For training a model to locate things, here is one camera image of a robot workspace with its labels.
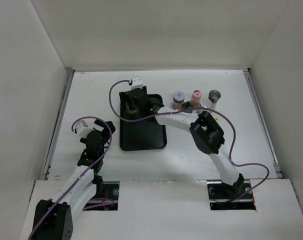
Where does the black-cap brown spice bottle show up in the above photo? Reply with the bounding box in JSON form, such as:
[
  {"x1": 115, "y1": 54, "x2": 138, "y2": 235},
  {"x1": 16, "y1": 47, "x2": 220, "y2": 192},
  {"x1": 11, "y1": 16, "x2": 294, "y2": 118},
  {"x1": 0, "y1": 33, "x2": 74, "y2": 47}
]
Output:
[{"x1": 125, "y1": 98, "x2": 137, "y2": 115}]

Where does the black-cap pale spice bottle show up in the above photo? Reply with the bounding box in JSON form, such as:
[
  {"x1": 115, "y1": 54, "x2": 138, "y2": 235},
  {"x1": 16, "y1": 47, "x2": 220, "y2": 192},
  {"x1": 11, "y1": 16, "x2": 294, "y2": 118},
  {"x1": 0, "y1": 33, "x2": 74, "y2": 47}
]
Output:
[{"x1": 181, "y1": 101, "x2": 194, "y2": 114}]

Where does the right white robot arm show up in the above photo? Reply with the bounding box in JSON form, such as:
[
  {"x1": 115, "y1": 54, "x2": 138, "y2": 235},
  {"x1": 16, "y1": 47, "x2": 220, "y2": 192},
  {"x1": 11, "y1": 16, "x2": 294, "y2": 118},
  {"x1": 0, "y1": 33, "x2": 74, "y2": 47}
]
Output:
[{"x1": 128, "y1": 88, "x2": 245, "y2": 198}]

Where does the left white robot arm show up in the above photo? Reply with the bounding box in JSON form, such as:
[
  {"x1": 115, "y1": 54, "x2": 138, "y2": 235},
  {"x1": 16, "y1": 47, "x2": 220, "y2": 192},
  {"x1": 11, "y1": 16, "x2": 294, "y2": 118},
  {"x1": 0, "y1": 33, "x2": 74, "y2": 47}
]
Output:
[{"x1": 28, "y1": 117, "x2": 116, "y2": 240}]

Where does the black rectangular plastic tray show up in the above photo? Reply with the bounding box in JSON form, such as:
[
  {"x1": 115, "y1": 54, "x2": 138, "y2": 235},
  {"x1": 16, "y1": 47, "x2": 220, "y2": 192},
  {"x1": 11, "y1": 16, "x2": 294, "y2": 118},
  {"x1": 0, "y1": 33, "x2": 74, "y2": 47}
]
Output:
[{"x1": 119, "y1": 91, "x2": 167, "y2": 152}]

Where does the pink-cap pepper shaker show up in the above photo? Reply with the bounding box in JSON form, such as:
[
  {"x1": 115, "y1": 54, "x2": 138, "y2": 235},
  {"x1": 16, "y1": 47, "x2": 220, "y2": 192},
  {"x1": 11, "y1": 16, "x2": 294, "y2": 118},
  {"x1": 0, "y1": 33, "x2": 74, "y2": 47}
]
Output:
[{"x1": 190, "y1": 90, "x2": 202, "y2": 108}]

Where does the clear-lid blue-label bottle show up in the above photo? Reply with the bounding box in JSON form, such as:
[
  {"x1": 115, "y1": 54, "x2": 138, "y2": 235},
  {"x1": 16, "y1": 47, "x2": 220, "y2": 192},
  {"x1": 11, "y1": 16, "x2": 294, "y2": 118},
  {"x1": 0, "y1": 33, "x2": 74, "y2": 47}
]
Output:
[{"x1": 200, "y1": 98, "x2": 212, "y2": 109}]

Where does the dark-cap beige spice bottle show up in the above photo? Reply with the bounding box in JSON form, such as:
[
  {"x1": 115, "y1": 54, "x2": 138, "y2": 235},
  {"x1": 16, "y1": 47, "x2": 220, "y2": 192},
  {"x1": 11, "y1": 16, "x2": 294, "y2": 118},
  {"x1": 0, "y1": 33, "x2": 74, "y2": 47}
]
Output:
[{"x1": 208, "y1": 89, "x2": 222, "y2": 110}]

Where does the yellow-cap cream bottle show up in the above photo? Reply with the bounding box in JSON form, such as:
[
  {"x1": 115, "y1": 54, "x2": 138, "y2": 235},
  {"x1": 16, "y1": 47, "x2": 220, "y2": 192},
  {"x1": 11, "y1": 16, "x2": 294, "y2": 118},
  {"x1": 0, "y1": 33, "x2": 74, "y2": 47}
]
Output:
[{"x1": 214, "y1": 117, "x2": 221, "y2": 124}]

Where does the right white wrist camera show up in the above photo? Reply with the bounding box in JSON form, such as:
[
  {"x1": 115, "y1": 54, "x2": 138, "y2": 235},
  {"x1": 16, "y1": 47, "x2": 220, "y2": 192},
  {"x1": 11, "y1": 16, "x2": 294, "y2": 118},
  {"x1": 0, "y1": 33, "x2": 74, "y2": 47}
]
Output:
[{"x1": 129, "y1": 76, "x2": 143, "y2": 90}]

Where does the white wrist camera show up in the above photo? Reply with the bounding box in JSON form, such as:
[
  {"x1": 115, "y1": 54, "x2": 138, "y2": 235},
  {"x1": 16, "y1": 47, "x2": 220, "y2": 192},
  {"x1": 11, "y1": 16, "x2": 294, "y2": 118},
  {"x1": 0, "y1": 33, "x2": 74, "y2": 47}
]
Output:
[
  {"x1": 71, "y1": 119, "x2": 94, "y2": 138},
  {"x1": 129, "y1": 76, "x2": 143, "y2": 90}
]

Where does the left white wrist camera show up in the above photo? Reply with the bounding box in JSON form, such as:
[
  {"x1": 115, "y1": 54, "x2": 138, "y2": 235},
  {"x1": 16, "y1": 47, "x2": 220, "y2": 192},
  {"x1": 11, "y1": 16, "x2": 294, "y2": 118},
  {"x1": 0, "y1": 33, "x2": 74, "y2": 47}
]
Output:
[{"x1": 71, "y1": 119, "x2": 94, "y2": 138}]

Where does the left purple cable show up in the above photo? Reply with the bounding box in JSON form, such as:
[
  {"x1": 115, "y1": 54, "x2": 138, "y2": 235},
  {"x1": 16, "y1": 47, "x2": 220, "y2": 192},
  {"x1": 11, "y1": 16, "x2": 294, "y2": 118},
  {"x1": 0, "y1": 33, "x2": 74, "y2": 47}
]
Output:
[{"x1": 27, "y1": 116, "x2": 114, "y2": 240}]

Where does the purple cable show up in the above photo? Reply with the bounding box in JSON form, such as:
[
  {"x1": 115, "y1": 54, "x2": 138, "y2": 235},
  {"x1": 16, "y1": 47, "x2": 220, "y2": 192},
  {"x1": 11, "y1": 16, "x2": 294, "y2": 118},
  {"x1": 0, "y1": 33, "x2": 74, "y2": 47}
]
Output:
[
  {"x1": 108, "y1": 79, "x2": 271, "y2": 201},
  {"x1": 27, "y1": 116, "x2": 114, "y2": 240}
]

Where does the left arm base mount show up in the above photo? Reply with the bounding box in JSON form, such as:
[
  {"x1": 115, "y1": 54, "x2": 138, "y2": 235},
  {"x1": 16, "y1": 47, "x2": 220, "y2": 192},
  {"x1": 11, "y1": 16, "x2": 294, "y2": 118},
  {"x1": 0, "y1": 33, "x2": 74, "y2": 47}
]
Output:
[{"x1": 83, "y1": 181, "x2": 120, "y2": 211}]

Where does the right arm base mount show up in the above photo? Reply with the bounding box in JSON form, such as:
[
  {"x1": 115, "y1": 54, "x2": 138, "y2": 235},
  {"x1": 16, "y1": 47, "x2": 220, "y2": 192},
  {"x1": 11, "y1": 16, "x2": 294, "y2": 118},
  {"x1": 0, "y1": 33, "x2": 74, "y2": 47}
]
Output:
[{"x1": 207, "y1": 180, "x2": 256, "y2": 211}]

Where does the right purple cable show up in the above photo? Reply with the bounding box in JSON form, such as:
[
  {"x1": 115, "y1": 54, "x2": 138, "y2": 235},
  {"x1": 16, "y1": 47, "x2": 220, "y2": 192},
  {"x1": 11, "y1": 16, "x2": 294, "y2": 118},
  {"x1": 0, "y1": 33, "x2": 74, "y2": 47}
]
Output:
[{"x1": 108, "y1": 79, "x2": 271, "y2": 201}]

